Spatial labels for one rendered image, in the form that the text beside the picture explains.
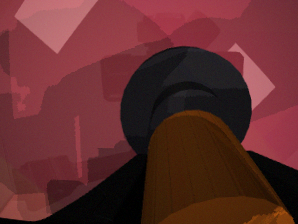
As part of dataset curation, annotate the orange knob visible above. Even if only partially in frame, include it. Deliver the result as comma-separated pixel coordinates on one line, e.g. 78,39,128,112
141,109,294,224

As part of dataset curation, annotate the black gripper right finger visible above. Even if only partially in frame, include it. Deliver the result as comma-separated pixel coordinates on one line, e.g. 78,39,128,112
246,151,298,224

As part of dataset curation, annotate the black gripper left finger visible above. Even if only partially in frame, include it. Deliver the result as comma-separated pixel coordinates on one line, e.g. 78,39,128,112
0,153,148,224

